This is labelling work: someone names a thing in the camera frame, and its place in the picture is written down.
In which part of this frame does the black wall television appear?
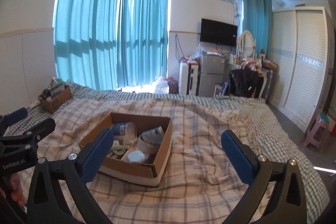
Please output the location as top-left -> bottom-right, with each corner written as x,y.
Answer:
200,18 -> 238,47

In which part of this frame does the person's left hand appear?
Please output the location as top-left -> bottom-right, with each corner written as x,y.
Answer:
9,173 -> 25,208

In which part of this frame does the pink plastic stool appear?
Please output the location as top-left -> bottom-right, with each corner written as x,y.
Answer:
303,113 -> 329,149

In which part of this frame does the white tape roll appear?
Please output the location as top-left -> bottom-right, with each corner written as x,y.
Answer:
137,134 -> 163,155

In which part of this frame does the green checked bed sheet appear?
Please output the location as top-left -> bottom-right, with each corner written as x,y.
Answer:
4,79 -> 331,224

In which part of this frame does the oval white vanity mirror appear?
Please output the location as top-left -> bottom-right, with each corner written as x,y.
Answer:
237,30 -> 256,57

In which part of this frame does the middle teal curtain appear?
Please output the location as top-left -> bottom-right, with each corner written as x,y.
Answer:
117,0 -> 169,88

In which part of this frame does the white headboard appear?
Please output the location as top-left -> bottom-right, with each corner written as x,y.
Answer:
1,28 -> 56,114

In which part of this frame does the beige plaid blanket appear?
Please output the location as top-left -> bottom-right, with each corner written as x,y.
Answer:
38,98 -> 270,223

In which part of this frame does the right teal curtain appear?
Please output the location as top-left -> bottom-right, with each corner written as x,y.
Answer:
242,0 -> 272,57

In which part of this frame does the clear plastic bottle blue label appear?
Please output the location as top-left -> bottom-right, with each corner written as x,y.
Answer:
110,122 -> 137,143

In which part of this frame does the white suitcase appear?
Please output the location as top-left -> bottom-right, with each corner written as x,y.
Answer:
178,61 -> 199,96

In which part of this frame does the pale blue plastic case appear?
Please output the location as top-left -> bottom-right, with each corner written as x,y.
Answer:
126,150 -> 147,164

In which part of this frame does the chair with black clothes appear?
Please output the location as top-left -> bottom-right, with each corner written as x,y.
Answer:
214,69 -> 264,98

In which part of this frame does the small cardboard box with clutter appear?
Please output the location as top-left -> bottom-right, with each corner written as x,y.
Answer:
38,77 -> 72,114

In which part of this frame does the open cardboard box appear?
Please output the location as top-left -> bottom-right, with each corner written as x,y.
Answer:
79,112 -> 173,186

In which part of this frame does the dark patterned bag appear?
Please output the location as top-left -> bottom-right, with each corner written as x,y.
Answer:
166,77 -> 179,94

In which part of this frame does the silver small refrigerator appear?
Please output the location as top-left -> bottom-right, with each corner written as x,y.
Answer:
198,54 -> 225,97

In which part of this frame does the white plastic bag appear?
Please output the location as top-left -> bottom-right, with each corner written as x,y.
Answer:
153,77 -> 169,94

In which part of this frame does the white sliding wardrobe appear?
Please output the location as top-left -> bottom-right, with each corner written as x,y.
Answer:
269,6 -> 334,131

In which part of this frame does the left teal curtain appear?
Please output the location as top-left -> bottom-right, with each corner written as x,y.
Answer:
53,0 -> 117,90

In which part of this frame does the teal curtain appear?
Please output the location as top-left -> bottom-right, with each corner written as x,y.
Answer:
117,0 -> 169,88
242,0 -> 272,57
53,0 -> 117,90

